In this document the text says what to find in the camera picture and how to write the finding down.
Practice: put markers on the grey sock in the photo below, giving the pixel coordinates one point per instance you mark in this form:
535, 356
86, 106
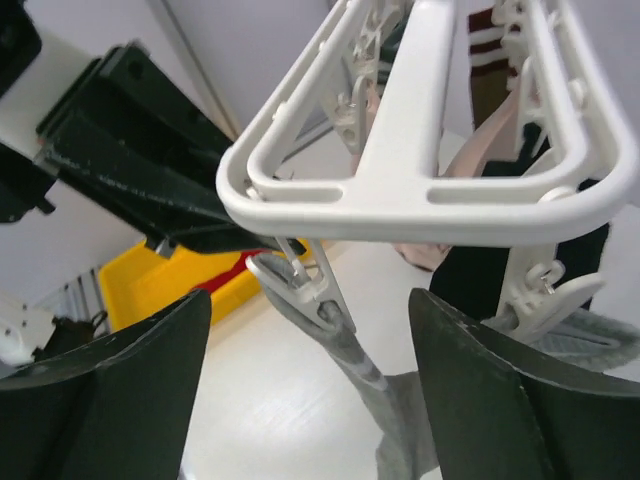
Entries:
590, 341
395, 402

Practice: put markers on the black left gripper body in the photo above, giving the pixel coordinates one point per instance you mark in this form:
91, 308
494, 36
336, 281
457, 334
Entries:
124, 124

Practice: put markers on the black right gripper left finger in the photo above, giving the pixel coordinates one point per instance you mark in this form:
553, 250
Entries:
116, 408

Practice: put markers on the pink sock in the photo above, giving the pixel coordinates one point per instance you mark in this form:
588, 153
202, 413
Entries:
494, 139

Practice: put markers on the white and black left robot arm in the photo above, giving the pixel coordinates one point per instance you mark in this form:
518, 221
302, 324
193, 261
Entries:
37, 67

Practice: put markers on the aluminium left frame post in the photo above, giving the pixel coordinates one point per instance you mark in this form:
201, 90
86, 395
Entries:
214, 105

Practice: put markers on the white plastic clip hanger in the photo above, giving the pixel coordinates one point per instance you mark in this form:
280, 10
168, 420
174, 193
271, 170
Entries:
397, 194

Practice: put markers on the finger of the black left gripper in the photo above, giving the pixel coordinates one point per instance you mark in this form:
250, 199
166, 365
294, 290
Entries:
170, 209

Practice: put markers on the maroon striped brown sock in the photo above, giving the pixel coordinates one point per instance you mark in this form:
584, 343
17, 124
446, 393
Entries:
388, 52
491, 75

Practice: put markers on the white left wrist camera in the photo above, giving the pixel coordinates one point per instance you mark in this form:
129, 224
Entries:
24, 330

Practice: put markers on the red santa sock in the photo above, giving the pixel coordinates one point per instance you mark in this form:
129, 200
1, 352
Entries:
228, 281

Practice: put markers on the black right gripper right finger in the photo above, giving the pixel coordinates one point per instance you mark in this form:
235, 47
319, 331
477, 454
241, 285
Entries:
499, 409

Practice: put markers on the yellow plastic tray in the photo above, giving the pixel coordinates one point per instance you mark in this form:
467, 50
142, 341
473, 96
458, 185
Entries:
140, 282

